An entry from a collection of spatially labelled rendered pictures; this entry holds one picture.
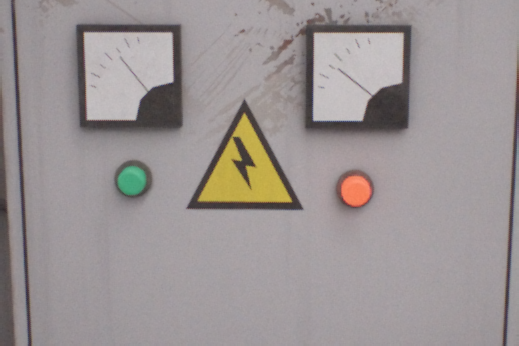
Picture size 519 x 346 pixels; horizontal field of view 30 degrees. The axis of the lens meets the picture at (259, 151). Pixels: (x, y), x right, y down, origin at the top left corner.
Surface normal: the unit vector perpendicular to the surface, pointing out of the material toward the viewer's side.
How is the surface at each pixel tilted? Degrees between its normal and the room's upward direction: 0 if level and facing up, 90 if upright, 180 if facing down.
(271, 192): 90
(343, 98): 90
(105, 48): 90
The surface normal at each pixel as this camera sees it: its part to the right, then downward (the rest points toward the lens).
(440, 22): -0.03, 0.20
